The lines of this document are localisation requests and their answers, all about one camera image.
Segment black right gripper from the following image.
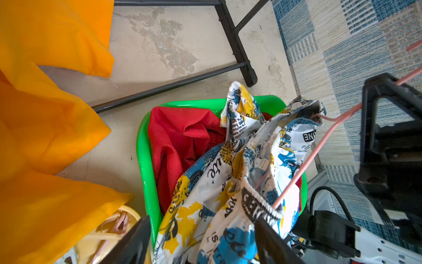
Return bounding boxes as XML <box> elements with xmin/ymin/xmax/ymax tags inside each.
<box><xmin>355</xmin><ymin>73</ymin><xmax>422</xmax><ymax>224</ymax></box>

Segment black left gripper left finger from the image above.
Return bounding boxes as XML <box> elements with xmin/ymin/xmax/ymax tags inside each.
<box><xmin>100</xmin><ymin>216</ymin><xmax>151</xmax><ymax>264</ymax></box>

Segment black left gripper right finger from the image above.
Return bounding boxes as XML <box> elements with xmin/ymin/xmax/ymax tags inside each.
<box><xmin>255</xmin><ymin>216</ymin><xmax>304</xmax><ymax>264</ymax></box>

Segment pink wire hanger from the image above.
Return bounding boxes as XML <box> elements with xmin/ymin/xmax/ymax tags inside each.
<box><xmin>272</xmin><ymin>39</ymin><xmax>422</xmax><ymax>210</ymax></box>

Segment white blue patterned shorts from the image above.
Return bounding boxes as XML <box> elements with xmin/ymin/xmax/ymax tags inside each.
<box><xmin>152</xmin><ymin>81</ymin><xmax>326</xmax><ymax>264</ymax></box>

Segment red shorts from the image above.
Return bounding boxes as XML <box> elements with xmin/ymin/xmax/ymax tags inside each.
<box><xmin>147</xmin><ymin>106</ymin><xmax>304</xmax><ymax>215</ymax></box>

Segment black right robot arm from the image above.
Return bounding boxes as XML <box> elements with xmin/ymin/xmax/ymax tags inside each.
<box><xmin>293</xmin><ymin>69</ymin><xmax>422</xmax><ymax>264</ymax></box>

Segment orange shorts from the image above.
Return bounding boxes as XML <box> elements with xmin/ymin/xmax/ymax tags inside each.
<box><xmin>1</xmin><ymin>1</ymin><xmax>129</xmax><ymax>264</ymax></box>

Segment yellow plastic tray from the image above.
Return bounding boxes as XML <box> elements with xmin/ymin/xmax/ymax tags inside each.
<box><xmin>56</xmin><ymin>205</ymin><xmax>146</xmax><ymax>264</ymax></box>

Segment green plastic basket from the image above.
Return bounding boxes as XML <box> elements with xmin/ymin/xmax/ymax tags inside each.
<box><xmin>136</xmin><ymin>95</ymin><xmax>309</xmax><ymax>248</ymax></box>

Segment black clothes rack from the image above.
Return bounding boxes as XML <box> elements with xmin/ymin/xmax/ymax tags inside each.
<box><xmin>89</xmin><ymin>1</ymin><xmax>257</xmax><ymax>111</ymax></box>

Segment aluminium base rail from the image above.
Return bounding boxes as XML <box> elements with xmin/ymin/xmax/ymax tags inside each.
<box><xmin>307</xmin><ymin>169</ymin><xmax>331</xmax><ymax>205</ymax></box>

